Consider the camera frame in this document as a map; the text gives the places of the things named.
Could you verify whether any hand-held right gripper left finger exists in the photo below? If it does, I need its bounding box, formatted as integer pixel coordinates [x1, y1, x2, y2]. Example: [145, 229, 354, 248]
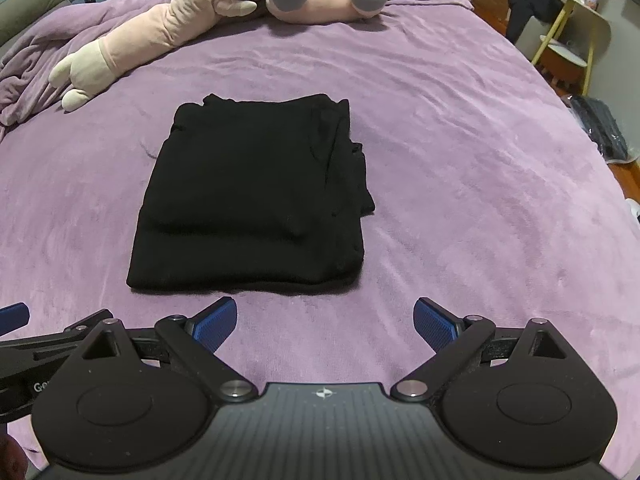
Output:
[75, 296, 258, 403]

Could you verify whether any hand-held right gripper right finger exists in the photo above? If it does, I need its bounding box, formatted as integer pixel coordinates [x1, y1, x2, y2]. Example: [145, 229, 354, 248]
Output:
[390, 296, 573, 403]

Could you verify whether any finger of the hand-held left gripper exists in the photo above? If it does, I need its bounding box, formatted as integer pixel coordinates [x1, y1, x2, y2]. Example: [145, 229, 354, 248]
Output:
[0, 302, 103, 350]

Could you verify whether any black garment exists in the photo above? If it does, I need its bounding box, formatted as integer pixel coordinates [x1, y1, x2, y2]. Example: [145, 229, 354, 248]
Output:
[126, 92, 377, 296]

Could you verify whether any dark clothes pile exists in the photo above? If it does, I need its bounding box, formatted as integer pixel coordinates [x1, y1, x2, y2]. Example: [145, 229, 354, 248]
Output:
[504, 0, 565, 45]

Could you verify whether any purple bed blanket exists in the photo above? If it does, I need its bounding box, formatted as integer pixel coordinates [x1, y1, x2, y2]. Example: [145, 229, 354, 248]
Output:
[0, 0, 640, 476]

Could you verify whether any black bag on floor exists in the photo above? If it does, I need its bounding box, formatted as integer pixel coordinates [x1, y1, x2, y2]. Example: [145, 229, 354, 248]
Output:
[567, 94, 632, 165]

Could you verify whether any crumpled purple blanket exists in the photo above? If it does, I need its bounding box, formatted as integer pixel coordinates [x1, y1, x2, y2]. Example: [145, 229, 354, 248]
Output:
[0, 7, 151, 128]

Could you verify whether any long beige pink plush toy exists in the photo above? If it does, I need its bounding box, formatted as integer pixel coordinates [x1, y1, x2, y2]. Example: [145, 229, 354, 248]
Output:
[48, 0, 267, 112]

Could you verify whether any green padded headboard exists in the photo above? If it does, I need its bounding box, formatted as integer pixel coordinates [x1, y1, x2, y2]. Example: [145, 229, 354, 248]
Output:
[0, 0, 67, 48]

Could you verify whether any yellow-legged side table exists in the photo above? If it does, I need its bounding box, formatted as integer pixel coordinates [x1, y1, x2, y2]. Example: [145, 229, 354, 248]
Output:
[531, 0, 613, 86]

